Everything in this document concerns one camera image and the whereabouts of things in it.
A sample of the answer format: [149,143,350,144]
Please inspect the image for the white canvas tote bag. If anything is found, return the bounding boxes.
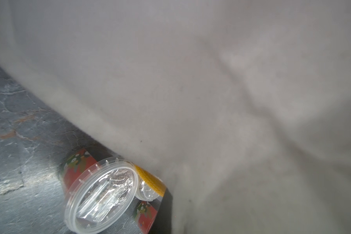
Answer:
[0,1,351,234]

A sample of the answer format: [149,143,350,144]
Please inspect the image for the red jar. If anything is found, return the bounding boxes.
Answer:
[60,148,139,234]

